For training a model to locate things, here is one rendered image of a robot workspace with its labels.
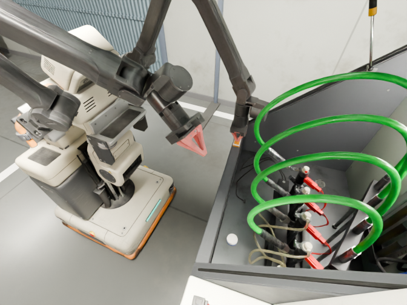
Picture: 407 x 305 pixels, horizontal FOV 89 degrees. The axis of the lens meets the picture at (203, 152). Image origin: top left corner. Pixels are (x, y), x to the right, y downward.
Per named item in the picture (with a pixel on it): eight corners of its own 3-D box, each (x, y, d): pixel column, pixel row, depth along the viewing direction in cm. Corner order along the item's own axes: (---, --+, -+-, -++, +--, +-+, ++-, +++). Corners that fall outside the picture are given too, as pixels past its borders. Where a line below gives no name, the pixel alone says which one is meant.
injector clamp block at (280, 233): (269, 198, 89) (278, 177, 78) (294, 205, 87) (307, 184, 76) (259, 288, 67) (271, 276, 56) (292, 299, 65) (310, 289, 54)
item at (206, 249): (232, 152, 113) (236, 129, 102) (241, 154, 112) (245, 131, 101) (195, 275, 73) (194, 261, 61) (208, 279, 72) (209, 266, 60)
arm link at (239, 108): (238, 94, 82) (233, 101, 78) (256, 98, 79) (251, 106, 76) (237, 109, 87) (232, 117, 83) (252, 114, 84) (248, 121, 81)
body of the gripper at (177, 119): (189, 131, 47) (168, 104, 45) (168, 143, 55) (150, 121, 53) (205, 117, 51) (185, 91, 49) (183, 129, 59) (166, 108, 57)
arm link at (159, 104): (154, 88, 54) (138, 97, 50) (166, 73, 48) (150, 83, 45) (171, 109, 55) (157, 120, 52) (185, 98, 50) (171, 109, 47)
